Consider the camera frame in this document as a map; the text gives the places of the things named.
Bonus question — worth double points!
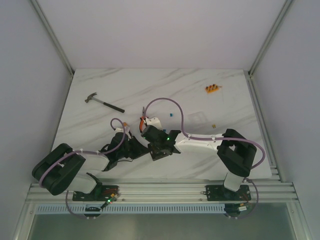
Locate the orange fuse holder block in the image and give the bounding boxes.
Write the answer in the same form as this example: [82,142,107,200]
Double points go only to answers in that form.
[204,84,222,94]

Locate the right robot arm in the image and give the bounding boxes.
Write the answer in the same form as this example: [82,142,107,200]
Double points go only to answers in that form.
[141,125,257,200]

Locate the orange handled pliers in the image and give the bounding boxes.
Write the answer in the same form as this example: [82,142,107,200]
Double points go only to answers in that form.
[139,107,148,133]

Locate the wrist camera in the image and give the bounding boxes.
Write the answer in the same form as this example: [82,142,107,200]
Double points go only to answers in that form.
[114,125,133,139]
[144,117,163,131]

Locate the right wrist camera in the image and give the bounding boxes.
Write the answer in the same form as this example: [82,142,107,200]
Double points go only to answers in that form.
[144,117,163,131]

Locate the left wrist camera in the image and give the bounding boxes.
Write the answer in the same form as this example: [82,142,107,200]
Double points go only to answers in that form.
[114,125,133,139]

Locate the white slotted cable duct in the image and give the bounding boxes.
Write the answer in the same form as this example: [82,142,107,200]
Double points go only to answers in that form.
[35,203,226,215]

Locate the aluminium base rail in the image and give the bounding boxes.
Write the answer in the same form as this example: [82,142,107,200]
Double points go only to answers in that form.
[24,177,299,201]

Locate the black fuse box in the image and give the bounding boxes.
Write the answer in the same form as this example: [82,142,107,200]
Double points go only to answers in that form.
[147,143,173,161]

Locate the claw hammer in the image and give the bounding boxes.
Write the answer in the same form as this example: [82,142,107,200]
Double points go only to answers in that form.
[84,92,125,113]

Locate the clear plastic fuse box cover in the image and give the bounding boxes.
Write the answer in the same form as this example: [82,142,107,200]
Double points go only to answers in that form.
[187,111,209,128]

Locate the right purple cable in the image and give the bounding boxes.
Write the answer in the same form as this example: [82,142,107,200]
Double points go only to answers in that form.
[144,97,266,220]

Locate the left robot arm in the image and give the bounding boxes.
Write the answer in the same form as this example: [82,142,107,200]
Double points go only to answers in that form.
[31,132,149,201]

